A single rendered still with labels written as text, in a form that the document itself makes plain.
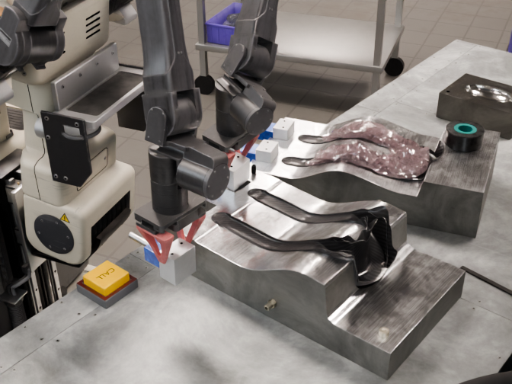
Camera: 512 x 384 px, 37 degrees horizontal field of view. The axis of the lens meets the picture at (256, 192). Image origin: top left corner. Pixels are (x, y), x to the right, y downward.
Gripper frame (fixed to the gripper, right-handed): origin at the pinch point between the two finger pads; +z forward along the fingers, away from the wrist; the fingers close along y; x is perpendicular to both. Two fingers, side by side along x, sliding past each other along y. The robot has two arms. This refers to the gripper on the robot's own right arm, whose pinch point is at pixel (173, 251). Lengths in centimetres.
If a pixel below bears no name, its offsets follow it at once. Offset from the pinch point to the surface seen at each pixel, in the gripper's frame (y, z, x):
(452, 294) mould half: 32.4, 10.8, -35.8
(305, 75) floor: 240, 97, 144
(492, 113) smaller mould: 97, 8, -13
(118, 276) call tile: -1.2, 11.9, 13.5
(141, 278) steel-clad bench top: 3.9, 15.6, 13.3
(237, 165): 28.2, 0.9, 10.4
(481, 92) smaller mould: 106, 9, -5
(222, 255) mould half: 10.7, 6.8, -1.3
